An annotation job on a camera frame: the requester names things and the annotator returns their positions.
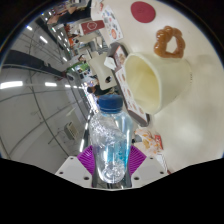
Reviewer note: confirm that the ceiling strip lights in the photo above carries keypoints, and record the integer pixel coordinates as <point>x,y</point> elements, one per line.
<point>11,84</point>

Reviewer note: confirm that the white crumpled napkin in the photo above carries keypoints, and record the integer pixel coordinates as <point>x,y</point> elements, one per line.
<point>110,63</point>

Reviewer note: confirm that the cream paper cup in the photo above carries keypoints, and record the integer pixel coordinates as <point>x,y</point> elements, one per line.
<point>166,80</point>

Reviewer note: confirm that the flat round red coaster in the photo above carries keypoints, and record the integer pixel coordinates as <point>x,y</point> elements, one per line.
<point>143,11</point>

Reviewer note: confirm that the ceiling air conditioner unit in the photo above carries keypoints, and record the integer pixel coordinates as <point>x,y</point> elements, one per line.
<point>71,130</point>

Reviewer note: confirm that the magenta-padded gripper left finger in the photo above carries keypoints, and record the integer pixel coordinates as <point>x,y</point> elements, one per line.
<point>85,158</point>

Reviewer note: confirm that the clear water bottle blue cap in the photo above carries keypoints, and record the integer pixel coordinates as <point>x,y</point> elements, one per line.
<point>110,140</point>

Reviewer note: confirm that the colourful sticker sheet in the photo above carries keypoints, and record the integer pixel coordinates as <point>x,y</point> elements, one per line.
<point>111,23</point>

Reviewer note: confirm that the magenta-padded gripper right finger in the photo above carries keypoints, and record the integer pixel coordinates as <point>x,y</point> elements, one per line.
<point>138,158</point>

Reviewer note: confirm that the beige chair with oval hole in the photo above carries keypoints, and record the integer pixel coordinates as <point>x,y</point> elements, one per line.
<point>100,68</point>

